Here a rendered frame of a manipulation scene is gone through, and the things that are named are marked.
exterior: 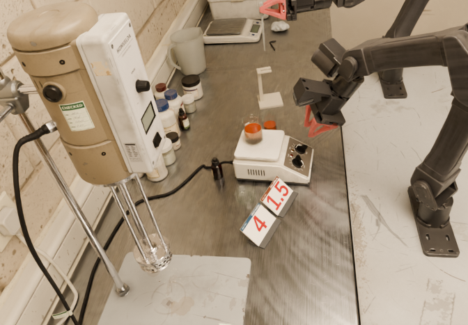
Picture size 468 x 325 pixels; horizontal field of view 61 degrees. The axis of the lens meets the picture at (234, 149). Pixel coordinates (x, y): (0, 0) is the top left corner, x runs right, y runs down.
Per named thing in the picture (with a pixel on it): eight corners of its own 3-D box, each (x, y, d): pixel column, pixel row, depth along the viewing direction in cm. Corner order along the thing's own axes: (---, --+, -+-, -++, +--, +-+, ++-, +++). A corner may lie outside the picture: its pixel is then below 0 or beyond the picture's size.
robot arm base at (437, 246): (430, 233, 79) (469, 234, 78) (411, 165, 94) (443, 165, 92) (423, 256, 84) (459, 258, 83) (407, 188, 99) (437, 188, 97)
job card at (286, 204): (298, 193, 102) (297, 182, 100) (283, 218, 97) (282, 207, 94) (276, 186, 105) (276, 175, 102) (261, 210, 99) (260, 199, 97)
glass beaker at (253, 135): (242, 145, 107) (237, 122, 101) (248, 133, 110) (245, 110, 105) (262, 149, 104) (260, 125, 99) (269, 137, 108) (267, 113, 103)
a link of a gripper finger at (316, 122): (301, 142, 100) (321, 117, 93) (293, 120, 104) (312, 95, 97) (323, 145, 103) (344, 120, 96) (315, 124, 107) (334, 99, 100)
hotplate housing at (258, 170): (313, 154, 113) (313, 132, 108) (309, 187, 103) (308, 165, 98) (238, 149, 119) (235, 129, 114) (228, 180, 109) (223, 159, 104)
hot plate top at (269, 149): (285, 132, 109) (285, 129, 109) (278, 161, 101) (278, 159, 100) (243, 130, 113) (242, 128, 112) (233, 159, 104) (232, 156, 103)
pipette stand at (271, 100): (279, 93, 139) (277, 60, 131) (283, 106, 133) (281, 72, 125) (257, 97, 139) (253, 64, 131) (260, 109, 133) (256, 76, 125)
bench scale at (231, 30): (258, 43, 172) (258, 33, 169) (202, 45, 178) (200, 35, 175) (264, 25, 186) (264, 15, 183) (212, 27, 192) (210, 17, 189)
